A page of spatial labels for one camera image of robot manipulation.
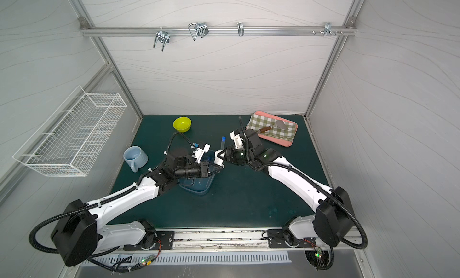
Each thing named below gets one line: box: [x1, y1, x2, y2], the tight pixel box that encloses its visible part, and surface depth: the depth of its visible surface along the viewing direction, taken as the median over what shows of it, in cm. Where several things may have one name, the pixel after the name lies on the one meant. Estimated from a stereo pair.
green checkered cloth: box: [245, 113, 297, 142], surface depth 114 cm
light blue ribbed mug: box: [123, 145, 149, 173], surface depth 95 cm
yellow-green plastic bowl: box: [172, 116, 192, 134], surface depth 114 cm
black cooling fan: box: [304, 247, 335, 271], surface depth 73 cm
